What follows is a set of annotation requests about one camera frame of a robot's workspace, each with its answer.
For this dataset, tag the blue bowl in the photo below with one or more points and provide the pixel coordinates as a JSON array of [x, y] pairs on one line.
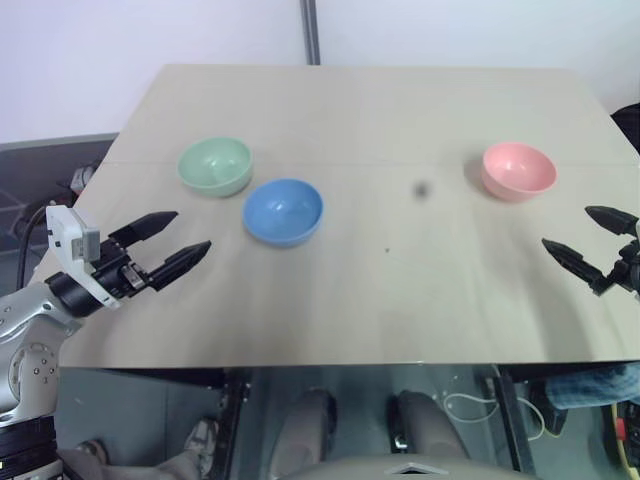
[[282, 210]]

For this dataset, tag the dark object beside table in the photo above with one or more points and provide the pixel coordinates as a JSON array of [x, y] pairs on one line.
[[627, 130]]

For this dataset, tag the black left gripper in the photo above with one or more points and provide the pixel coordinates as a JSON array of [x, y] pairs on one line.
[[117, 270]]

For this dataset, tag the grey robot torso edge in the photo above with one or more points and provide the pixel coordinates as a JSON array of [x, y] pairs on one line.
[[410, 470]]

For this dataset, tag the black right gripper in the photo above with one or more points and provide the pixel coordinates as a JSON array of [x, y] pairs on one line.
[[626, 267]]

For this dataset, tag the person's leg in jeans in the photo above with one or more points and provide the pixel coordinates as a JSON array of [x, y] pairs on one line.
[[592, 392]]

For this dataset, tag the black table frame leg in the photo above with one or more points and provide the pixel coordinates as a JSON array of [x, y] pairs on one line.
[[234, 425], [515, 420]]

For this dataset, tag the green bowl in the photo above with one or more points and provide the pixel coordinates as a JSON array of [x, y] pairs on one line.
[[215, 165]]

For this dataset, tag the pink-red bowl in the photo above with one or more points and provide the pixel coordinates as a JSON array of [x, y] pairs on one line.
[[518, 167]]

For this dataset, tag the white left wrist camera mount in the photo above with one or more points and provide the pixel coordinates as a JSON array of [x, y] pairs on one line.
[[67, 235]]

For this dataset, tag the grey vertical wall post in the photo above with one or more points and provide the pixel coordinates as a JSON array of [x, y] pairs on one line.
[[310, 32]]

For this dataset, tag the grey sneaker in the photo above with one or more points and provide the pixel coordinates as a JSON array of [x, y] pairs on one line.
[[202, 442]]

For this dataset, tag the person's leg in khaki trousers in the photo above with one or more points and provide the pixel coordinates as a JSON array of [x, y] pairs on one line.
[[135, 465]]

